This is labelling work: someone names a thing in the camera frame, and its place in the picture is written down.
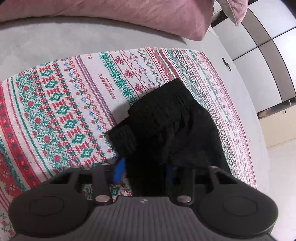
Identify black pants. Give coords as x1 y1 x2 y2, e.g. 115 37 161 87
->
108 79 229 196

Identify patterned red green white blanket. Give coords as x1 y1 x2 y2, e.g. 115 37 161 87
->
1 48 256 240

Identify small dark object on bed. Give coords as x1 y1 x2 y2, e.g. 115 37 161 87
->
222 58 232 72

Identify grey white wardrobe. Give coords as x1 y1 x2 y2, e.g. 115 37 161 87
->
212 1 295 113

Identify pink pillow lower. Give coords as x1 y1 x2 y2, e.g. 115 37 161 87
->
1 0 214 41

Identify pink pillow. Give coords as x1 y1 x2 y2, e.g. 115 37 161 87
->
223 0 248 26
1 0 214 41

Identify grey bed sheet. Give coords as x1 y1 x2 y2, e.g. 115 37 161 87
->
1 16 270 193

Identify pink pillow upper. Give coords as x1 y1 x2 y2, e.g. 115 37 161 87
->
223 0 248 26

